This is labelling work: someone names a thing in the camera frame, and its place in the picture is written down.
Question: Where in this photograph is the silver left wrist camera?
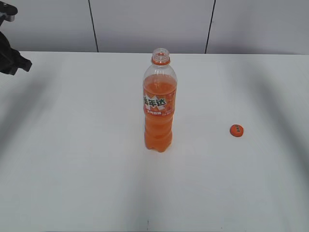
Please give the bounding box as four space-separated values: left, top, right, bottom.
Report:
0 2 18 22

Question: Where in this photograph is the orange soda plastic bottle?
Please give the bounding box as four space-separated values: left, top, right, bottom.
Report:
142 48 177 152

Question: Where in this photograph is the orange bottle cap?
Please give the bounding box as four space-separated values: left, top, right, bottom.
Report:
230 124 244 137

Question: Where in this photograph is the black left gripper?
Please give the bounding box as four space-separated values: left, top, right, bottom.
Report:
0 32 32 75

